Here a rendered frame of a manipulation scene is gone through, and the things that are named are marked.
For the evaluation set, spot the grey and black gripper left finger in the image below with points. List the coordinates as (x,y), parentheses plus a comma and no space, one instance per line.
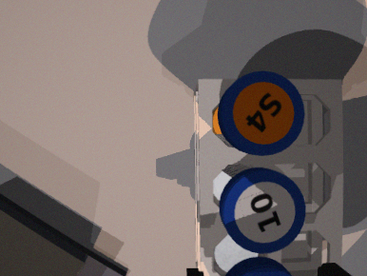
(194,272)

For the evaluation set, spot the grey tube rack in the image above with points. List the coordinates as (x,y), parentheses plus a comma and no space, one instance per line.
(298,162)

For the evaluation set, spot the grey bench mat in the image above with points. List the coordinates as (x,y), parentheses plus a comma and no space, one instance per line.
(97,111)

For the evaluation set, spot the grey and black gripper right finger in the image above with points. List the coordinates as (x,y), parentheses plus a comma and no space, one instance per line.
(332,269)

